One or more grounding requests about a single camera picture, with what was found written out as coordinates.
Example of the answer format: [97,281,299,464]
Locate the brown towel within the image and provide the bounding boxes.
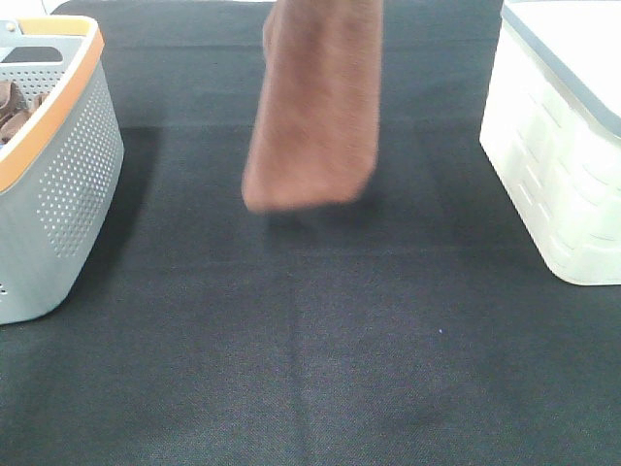
[242,1,383,213]

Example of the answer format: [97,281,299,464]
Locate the black table cloth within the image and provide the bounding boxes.
[1,1,620,465]

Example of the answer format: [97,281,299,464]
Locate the grey perforated laundry basket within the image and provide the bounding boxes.
[1,15,124,324]

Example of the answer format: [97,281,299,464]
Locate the white plastic storage basket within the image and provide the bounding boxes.
[479,1,620,285]

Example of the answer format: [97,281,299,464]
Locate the brown towels in basket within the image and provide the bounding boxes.
[1,81,48,147]

